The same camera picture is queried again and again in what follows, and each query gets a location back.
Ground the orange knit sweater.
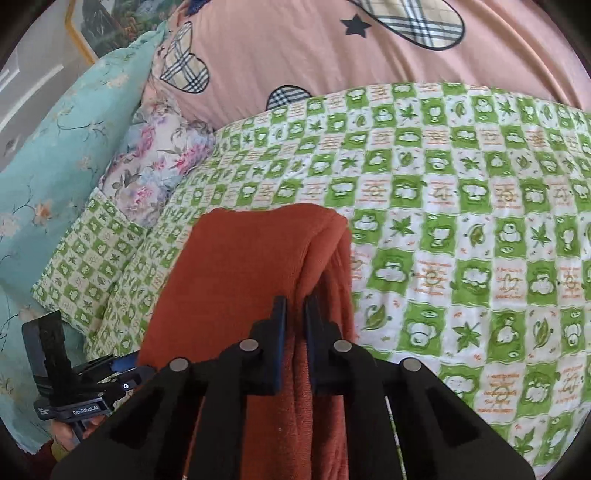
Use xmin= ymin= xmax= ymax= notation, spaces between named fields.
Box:
xmin=139 ymin=203 xmax=356 ymax=480

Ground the teal floral bed sheet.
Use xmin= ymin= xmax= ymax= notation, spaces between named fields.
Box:
xmin=0 ymin=277 xmax=88 ymax=455

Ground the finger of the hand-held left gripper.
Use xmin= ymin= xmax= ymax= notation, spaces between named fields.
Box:
xmin=76 ymin=354 xmax=142 ymax=377

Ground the person's left hand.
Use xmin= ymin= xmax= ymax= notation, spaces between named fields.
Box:
xmin=50 ymin=413 xmax=109 ymax=460

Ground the green checked blanket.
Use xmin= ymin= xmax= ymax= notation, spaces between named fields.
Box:
xmin=85 ymin=82 xmax=591 ymax=469

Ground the teal floral pillow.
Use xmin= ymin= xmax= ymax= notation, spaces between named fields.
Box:
xmin=0 ymin=23 xmax=169 ymax=287

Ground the purple floral pillow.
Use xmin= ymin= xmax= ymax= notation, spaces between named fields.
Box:
xmin=97 ymin=99 xmax=218 ymax=229

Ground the gold framed painting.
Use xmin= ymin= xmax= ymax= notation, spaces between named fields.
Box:
xmin=65 ymin=0 xmax=178 ymax=63

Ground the dark red cloth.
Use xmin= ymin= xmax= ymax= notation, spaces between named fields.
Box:
xmin=34 ymin=440 xmax=61 ymax=469

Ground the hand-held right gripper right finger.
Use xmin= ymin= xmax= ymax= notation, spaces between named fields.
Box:
xmin=302 ymin=295 xmax=536 ymax=480

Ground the pink plaid-heart pillow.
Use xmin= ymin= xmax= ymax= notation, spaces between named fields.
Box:
xmin=141 ymin=0 xmax=591 ymax=134

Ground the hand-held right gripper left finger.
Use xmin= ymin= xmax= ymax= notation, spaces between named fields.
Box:
xmin=50 ymin=295 xmax=288 ymax=480

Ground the green checked pillow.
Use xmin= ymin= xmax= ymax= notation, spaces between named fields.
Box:
xmin=31 ymin=187 xmax=151 ymax=356

